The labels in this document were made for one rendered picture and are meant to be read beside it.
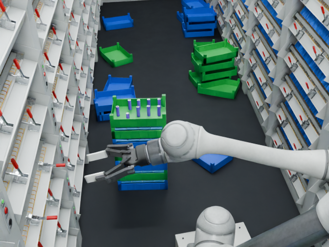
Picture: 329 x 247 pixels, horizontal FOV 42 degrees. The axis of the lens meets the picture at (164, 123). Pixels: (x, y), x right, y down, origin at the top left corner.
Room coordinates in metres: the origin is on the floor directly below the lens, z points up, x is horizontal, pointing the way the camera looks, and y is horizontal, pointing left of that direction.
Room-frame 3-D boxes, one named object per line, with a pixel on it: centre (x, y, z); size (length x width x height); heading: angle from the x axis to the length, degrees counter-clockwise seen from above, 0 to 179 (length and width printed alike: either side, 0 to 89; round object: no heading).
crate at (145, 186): (1.95, 0.14, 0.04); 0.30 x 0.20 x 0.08; 89
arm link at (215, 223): (1.13, -0.19, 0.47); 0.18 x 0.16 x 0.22; 168
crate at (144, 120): (1.95, 0.14, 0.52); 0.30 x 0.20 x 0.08; 89
